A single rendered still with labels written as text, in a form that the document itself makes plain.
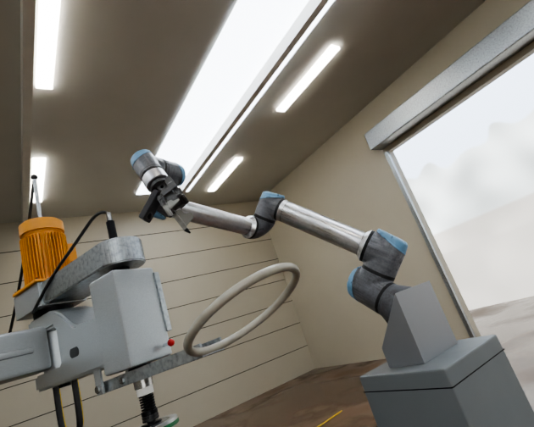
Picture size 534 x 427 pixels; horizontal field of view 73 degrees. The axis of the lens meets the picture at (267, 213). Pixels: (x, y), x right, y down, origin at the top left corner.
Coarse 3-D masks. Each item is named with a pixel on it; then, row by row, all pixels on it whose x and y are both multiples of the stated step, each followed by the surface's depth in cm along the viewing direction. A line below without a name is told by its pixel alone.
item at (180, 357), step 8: (200, 344) 134; (208, 344) 146; (176, 352) 140; (184, 352) 137; (160, 360) 144; (168, 360) 142; (176, 360) 139; (184, 360) 137; (192, 360) 135; (144, 368) 150; (152, 368) 147; (160, 368) 144; (168, 368) 142; (120, 376) 158; (128, 376) 155; (136, 376) 152; (144, 376) 149; (104, 384) 164; (112, 384) 161; (120, 384) 158; (128, 384) 155; (96, 392) 161
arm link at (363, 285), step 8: (352, 272) 165; (360, 272) 162; (368, 272) 158; (376, 272) 156; (352, 280) 163; (360, 280) 160; (368, 280) 157; (376, 280) 156; (384, 280) 156; (392, 280) 158; (352, 288) 163; (360, 288) 159; (368, 288) 156; (376, 288) 154; (352, 296) 165; (360, 296) 159; (368, 296) 156; (376, 296) 153; (368, 304) 157
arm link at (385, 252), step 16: (272, 192) 180; (256, 208) 184; (272, 208) 179; (288, 208) 176; (304, 208) 176; (288, 224) 178; (304, 224) 172; (320, 224) 169; (336, 224) 168; (336, 240) 166; (352, 240) 163; (368, 240) 159; (384, 240) 156; (400, 240) 155; (368, 256) 159; (384, 256) 155; (400, 256) 156; (384, 272) 155
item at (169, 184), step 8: (168, 176) 131; (152, 184) 129; (160, 184) 130; (168, 184) 129; (160, 192) 129; (168, 192) 126; (176, 192) 126; (168, 200) 126; (184, 200) 128; (176, 208) 129
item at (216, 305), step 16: (256, 272) 113; (272, 272) 115; (240, 288) 109; (288, 288) 143; (224, 304) 109; (272, 304) 149; (256, 320) 149; (192, 336) 112; (240, 336) 146; (192, 352) 123; (208, 352) 134
